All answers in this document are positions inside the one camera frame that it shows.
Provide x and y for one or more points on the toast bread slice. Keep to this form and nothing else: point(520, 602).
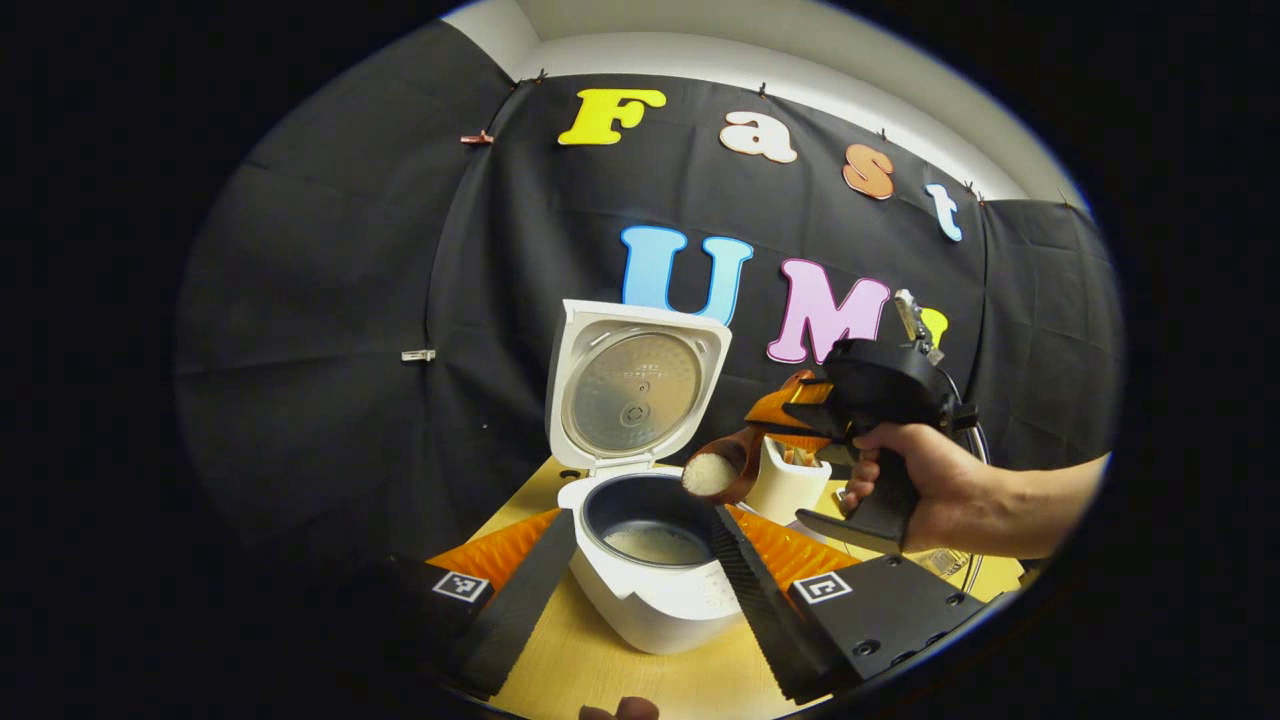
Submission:
point(797, 457)

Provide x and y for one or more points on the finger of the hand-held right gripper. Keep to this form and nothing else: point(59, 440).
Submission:
point(805, 380)
point(790, 412)

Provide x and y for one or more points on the white toaster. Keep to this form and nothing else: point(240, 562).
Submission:
point(785, 495)

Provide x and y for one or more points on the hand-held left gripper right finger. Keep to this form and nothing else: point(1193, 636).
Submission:
point(765, 610)

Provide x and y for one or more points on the black backdrop cloth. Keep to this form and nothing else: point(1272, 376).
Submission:
point(330, 300)

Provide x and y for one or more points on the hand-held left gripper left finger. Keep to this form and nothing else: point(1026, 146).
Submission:
point(520, 610)

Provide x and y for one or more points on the brown wooden spoon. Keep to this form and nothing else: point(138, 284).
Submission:
point(745, 460)

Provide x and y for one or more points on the white rice cooker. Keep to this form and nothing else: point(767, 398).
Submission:
point(660, 620)

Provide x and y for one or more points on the silver cloth clip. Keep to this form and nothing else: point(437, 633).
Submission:
point(418, 355)

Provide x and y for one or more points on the copper cloth clip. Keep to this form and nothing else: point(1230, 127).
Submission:
point(477, 138)

